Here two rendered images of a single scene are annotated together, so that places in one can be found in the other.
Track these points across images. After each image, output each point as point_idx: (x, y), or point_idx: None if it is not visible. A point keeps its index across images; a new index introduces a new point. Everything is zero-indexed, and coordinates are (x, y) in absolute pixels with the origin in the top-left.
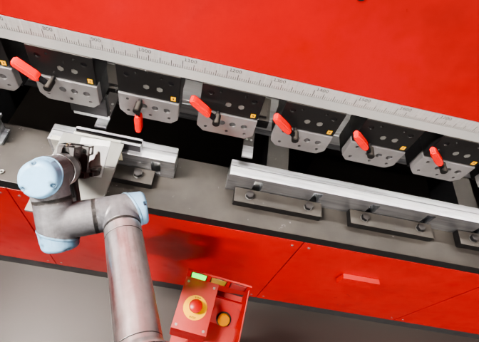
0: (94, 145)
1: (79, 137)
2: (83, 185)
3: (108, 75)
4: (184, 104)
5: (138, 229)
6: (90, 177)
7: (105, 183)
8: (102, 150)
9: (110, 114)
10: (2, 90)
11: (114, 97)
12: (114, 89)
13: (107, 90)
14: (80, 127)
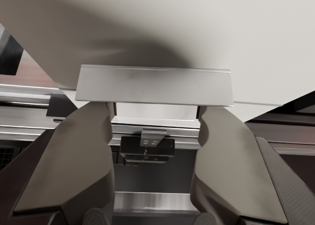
0: (155, 118)
1: (195, 124)
2: (150, 26)
3: (159, 162)
4: (52, 127)
5: None
6: (128, 61)
7: (38, 42)
8: (128, 114)
9: (142, 139)
10: (301, 103)
11: (146, 145)
12: (147, 153)
13: (157, 149)
14: (193, 131)
